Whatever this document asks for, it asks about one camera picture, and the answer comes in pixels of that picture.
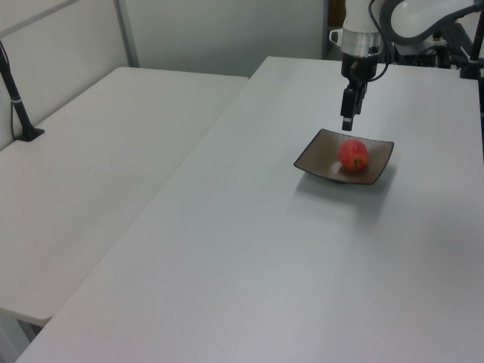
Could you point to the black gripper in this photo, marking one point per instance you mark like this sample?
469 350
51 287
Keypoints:
359 68

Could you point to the red apple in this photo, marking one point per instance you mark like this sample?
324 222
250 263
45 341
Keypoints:
353 154

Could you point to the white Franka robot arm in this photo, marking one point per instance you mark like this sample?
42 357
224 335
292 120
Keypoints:
359 22

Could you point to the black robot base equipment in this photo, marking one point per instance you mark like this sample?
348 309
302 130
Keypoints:
435 53

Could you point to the square brown ceramic plate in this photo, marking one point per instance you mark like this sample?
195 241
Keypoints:
321 157

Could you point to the light wooden cabinet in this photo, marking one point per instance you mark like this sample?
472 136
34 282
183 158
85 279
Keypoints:
336 13

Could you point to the white side table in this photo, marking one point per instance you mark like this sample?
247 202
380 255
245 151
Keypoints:
94 170

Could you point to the black pole stand with base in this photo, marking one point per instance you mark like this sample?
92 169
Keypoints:
17 102

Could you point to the black camera stand with clamp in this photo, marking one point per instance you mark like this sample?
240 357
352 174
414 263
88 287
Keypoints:
472 62

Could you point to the grey partition frame post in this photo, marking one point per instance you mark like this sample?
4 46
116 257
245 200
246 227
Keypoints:
128 34

